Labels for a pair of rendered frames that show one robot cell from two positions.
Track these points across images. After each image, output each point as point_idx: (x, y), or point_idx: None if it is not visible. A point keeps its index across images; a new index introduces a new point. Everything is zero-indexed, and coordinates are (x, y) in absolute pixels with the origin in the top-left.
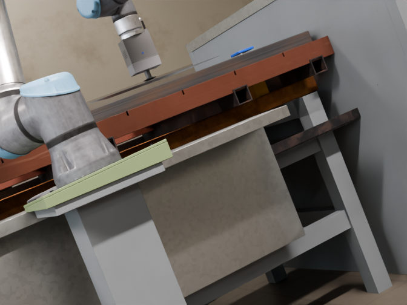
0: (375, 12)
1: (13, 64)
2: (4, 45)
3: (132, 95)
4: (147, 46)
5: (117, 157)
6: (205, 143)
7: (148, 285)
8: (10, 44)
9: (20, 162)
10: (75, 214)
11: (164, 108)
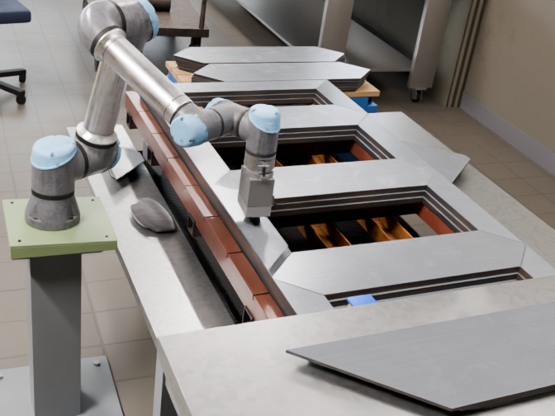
0: None
1: (89, 115)
2: (92, 99)
3: (227, 213)
4: (246, 191)
5: (35, 225)
6: (136, 295)
7: (29, 298)
8: (95, 101)
9: (170, 172)
10: None
11: (216, 248)
